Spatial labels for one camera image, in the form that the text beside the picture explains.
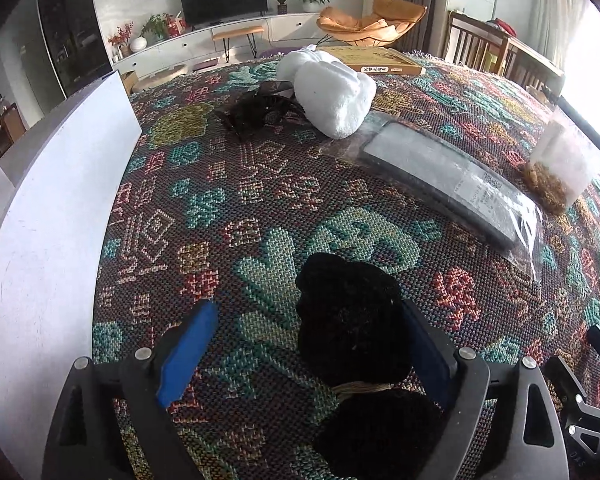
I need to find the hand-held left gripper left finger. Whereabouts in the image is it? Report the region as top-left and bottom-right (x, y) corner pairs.
(41, 300), (220, 480)

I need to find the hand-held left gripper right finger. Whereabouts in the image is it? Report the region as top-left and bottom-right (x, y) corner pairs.
(402, 300), (571, 480)

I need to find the black fuzzy scarf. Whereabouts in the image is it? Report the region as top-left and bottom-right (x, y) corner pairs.
(296, 253), (443, 480)

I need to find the clear plastic bag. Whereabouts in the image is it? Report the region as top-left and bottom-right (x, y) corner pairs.
(522, 105), (600, 216)

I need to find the patterned woven blanket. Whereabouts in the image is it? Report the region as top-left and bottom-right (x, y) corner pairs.
(92, 50), (600, 480)

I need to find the white board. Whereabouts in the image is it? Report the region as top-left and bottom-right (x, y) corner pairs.
(0, 71), (143, 461)

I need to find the grey packet in clear bag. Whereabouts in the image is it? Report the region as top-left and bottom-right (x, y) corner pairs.
(320, 112), (543, 281)

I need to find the black lace cloth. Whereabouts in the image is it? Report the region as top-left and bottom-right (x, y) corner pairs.
(215, 79), (311, 141)

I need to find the white towel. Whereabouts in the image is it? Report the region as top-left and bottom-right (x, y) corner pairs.
(277, 45), (377, 140)

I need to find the wooden chair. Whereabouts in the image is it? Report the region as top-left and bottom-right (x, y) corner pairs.
(445, 10), (511, 70)
(502, 37), (566, 92)

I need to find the small wooden furniture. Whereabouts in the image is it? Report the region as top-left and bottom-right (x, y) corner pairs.
(0, 102), (28, 161)

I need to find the flat yellow box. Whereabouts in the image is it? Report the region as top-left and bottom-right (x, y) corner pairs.
(317, 45), (425, 77)

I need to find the white vase with red flowers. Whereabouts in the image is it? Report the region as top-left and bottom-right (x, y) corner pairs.
(107, 22), (148, 58)

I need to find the wooden bench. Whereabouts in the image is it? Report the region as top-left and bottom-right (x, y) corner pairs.
(211, 25), (266, 58)

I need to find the leafy green plant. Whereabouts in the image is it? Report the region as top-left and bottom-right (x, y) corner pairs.
(141, 14), (173, 46)

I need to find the red cloth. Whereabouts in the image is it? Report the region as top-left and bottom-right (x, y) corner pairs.
(487, 17), (518, 36)

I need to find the orange lounge chair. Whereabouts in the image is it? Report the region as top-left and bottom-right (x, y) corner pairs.
(316, 0), (427, 51)

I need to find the dark cabinet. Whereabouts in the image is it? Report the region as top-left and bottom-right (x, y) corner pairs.
(35, 0), (113, 98)

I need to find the black television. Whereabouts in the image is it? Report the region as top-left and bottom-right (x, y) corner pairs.
(179, 0), (268, 30)

